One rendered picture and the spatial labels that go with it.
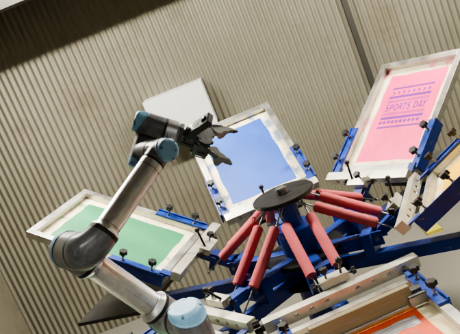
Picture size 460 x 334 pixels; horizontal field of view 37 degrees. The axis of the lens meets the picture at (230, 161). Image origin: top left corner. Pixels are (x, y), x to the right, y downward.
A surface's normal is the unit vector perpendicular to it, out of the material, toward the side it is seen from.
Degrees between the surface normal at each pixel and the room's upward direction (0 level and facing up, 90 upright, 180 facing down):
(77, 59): 90
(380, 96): 32
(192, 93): 90
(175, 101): 90
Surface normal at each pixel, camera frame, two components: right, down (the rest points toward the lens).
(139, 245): 0.15, -0.90
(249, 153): -0.23, -0.68
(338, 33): 0.02, 0.22
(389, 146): -0.70, -0.55
